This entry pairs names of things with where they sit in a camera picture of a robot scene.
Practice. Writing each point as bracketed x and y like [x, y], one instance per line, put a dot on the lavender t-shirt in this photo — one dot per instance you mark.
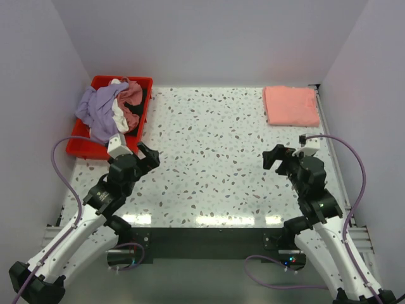
[94, 110]

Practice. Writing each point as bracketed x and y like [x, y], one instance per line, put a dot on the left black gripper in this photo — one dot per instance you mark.
[144, 159]

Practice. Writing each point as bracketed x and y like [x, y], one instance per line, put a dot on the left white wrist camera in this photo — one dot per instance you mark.
[117, 146]

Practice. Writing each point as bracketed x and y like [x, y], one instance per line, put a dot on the dusty pink t-shirt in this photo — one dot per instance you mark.
[132, 95]

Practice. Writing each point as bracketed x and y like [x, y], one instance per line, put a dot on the black garment in bin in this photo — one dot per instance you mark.
[137, 110]

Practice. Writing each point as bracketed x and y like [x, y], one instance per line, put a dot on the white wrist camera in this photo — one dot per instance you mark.
[307, 146]
[117, 146]

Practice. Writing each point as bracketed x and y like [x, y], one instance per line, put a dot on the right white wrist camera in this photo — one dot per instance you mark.
[307, 146]

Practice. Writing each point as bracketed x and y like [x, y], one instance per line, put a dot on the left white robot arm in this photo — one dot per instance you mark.
[40, 280]

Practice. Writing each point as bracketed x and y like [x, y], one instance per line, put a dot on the folded salmon t-shirt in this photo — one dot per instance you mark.
[291, 106]

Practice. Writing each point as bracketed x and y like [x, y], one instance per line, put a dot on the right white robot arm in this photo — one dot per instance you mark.
[320, 231]

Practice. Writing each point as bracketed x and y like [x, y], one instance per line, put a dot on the right aluminium rail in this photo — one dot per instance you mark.
[360, 233]

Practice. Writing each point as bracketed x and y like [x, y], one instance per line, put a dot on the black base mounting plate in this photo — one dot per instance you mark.
[230, 243]

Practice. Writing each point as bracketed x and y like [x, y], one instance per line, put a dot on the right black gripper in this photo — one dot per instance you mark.
[281, 159]

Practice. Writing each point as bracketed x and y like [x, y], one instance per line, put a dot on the white t-shirt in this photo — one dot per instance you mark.
[119, 114]

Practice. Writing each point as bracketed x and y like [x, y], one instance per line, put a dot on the red plastic bin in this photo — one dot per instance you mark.
[82, 146]

